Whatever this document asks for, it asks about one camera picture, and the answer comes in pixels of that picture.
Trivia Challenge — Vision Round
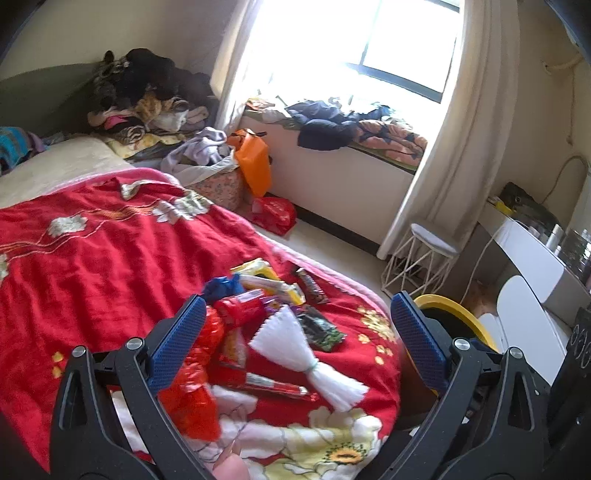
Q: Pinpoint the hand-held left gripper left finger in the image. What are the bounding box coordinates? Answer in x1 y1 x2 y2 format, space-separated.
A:
50 295 218 480

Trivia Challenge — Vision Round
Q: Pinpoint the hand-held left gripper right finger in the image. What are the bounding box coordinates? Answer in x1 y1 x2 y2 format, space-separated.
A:
383 291 555 480

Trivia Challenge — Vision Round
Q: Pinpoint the yellow trash bin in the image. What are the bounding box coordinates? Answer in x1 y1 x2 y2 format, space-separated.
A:
406 294 502 402

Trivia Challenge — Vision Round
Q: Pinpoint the blue wrapper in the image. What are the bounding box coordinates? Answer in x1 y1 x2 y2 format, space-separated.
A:
202 275 245 305

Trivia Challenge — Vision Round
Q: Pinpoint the dark green snack packet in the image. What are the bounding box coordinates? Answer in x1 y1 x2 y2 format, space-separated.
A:
295 307 347 354

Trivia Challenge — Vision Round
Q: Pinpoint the crumpled red plastic bag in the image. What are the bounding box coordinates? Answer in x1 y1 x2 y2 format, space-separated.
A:
159 307 227 441

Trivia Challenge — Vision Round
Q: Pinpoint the red snack packet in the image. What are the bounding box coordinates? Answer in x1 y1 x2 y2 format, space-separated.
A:
217 330 250 370
215 291 273 328

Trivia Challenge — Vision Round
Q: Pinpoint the long red wrapper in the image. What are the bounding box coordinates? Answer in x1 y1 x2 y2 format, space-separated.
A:
217 364 319 402

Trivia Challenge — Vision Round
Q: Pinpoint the white chair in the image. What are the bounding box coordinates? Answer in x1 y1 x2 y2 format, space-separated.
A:
478 275 573 384

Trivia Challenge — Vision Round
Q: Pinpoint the red floral blanket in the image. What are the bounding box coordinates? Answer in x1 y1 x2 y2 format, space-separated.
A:
0 168 407 480

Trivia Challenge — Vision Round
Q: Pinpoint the white yellow snack wrapper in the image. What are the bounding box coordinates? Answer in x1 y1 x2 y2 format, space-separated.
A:
240 274 306 305

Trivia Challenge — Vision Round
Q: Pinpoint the white frilly wrapper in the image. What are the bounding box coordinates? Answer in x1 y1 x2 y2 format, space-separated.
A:
248 305 368 413

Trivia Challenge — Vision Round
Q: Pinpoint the brown candy bar wrapper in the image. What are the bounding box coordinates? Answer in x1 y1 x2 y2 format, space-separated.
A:
294 268 329 305

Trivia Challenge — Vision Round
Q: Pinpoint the white desk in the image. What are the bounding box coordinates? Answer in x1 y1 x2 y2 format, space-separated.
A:
475 203 591 324

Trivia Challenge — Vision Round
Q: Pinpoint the cluttered cosmetics organizer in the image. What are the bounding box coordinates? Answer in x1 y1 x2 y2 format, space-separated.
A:
554 226 591 291

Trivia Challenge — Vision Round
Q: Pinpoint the red printed plastic bag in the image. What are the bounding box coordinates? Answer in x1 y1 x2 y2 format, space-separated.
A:
249 196 297 236

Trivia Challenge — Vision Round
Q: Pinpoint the floral laundry basket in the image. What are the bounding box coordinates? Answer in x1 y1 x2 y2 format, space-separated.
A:
182 157 247 213

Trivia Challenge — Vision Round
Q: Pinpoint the dark green bag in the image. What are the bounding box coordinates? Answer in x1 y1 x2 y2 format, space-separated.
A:
501 181 555 227

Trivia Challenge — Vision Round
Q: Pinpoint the white window seat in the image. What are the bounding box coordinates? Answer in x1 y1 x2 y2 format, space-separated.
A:
240 108 419 245

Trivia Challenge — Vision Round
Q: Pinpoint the orange bag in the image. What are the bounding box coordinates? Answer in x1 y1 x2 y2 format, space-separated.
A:
226 128 273 198

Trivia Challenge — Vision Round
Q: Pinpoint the lilac garment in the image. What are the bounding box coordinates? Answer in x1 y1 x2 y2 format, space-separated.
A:
159 127 234 171

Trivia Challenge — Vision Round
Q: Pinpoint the white framed mirror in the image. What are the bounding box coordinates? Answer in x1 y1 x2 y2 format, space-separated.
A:
566 171 591 241

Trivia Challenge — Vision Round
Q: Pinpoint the orange patterned quilt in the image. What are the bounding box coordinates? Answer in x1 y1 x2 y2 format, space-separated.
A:
351 117 428 169

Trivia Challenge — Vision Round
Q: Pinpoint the wide cream curtain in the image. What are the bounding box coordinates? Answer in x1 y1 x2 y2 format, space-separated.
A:
376 0 522 261

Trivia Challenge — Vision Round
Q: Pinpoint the cream bedsheet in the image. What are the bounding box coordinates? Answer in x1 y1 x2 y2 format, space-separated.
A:
0 136 134 208

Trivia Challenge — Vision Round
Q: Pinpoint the dark jacket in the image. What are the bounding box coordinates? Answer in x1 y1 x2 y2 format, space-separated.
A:
284 99 398 152

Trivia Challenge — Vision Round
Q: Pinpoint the pile of clothes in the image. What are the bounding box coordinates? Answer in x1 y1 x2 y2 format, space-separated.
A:
85 48 218 162

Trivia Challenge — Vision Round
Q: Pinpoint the teal cloth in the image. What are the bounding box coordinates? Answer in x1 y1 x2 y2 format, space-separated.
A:
0 127 47 171

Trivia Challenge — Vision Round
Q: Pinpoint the narrow cream curtain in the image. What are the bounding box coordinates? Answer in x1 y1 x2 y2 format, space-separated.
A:
210 0 278 134

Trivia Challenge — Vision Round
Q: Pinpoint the green headboard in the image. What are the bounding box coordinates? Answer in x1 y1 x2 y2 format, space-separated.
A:
0 64 112 139

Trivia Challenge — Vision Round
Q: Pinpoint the window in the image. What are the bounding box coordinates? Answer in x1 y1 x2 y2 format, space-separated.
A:
249 0 465 104

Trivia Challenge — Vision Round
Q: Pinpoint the white wire stool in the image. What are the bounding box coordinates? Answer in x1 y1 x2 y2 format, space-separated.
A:
381 223 460 298

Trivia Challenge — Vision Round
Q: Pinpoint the grey cable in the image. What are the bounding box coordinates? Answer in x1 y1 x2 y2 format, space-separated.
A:
540 154 587 204

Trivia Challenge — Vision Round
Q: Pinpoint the cream wall hose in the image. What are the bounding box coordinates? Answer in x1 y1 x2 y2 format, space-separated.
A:
542 48 583 75

